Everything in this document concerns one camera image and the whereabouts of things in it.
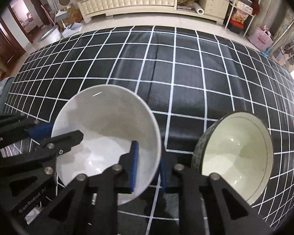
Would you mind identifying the round grey white stool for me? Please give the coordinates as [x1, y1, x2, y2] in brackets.
[37, 25, 62, 45]

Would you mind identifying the black white grid tablecloth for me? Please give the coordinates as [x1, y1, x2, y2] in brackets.
[2, 25, 294, 229]

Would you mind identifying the white paper roll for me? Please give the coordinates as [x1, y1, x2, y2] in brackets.
[192, 3, 204, 15]

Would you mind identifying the white cardboard box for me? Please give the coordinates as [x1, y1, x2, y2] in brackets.
[62, 22, 83, 38]

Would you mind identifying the pink storage bag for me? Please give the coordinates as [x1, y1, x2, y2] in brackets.
[248, 25, 273, 51]

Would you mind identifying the green speckled ceramic bowl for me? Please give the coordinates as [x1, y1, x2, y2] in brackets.
[191, 111, 273, 204]

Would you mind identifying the white ceramic bowl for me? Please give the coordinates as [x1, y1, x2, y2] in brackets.
[51, 85, 162, 205]

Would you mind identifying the cream tufted tv cabinet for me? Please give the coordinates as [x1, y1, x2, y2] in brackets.
[77, 0, 229, 24]

